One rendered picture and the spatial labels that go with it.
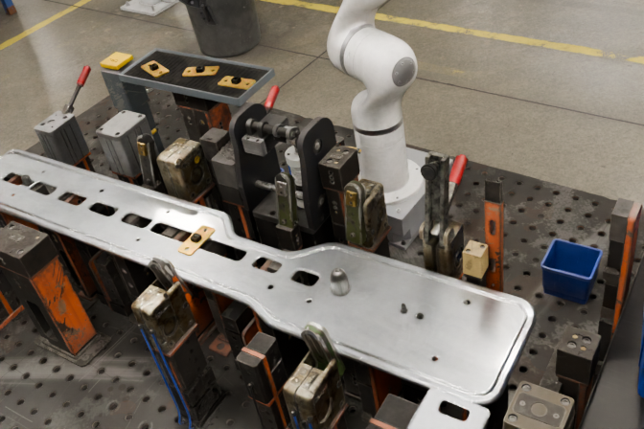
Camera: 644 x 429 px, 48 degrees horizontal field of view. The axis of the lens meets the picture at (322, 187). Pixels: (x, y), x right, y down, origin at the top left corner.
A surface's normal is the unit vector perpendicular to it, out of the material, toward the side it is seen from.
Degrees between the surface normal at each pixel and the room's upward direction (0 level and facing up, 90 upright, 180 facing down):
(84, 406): 0
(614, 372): 0
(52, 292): 90
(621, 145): 0
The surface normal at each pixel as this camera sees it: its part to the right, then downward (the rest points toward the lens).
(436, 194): -0.54, 0.46
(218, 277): -0.15, -0.78
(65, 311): 0.84, 0.22
